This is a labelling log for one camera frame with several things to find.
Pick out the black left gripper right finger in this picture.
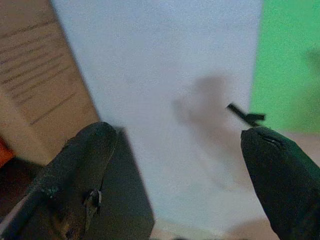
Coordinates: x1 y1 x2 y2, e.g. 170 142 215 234
240 126 320 240

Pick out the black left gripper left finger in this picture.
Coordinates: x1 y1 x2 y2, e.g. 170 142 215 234
0 121 118 240

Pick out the orange object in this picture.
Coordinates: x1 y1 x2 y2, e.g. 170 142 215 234
0 136 15 169

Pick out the brown printed cardboard box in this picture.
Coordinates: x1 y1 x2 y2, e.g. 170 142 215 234
0 0 101 167

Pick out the green board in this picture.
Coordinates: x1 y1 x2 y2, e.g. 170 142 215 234
249 0 320 134

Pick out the white flat panel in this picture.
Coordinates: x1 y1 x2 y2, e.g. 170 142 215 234
51 0 266 237

